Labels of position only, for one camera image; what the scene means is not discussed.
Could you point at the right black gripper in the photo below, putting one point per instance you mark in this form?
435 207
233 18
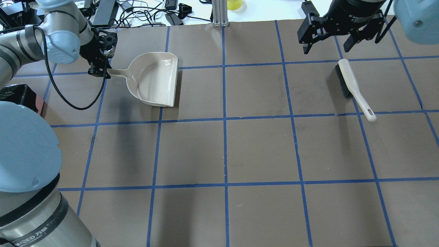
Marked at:
355 13

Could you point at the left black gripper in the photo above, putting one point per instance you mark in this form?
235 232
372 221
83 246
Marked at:
93 51

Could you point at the beige hand brush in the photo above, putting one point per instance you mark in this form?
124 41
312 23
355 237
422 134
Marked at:
350 88

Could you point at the beige plastic dustpan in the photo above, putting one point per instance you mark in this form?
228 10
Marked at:
152 78

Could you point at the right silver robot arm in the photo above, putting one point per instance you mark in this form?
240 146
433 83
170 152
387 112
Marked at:
418 18

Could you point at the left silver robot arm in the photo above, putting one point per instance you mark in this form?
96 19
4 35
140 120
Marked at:
34 213

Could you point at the black lined trash bin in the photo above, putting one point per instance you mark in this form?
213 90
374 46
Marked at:
22 94

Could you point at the black power adapter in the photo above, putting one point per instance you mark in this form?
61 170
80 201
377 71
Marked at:
309 9

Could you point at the aluminium frame post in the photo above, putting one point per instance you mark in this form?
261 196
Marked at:
219 11

